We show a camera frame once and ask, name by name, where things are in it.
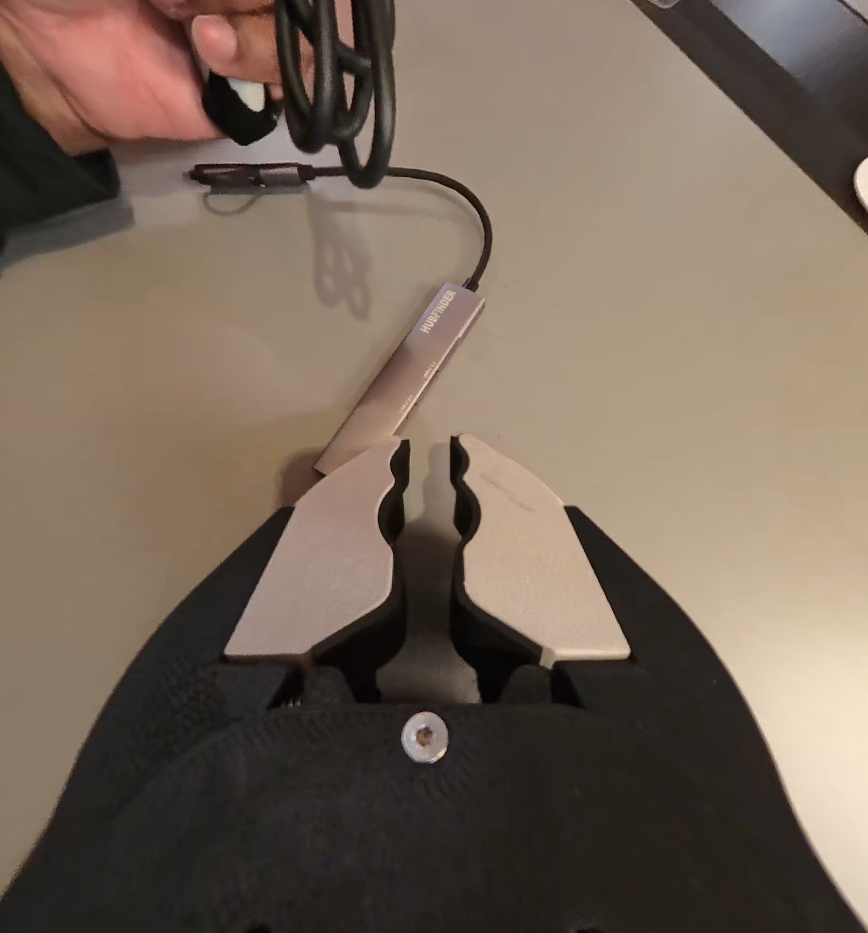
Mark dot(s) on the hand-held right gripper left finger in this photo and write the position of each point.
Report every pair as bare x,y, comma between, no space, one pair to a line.
324,568

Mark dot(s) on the person's left hand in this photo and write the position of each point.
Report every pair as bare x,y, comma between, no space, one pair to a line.
113,73

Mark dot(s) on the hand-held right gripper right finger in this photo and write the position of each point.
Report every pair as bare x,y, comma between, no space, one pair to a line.
529,576

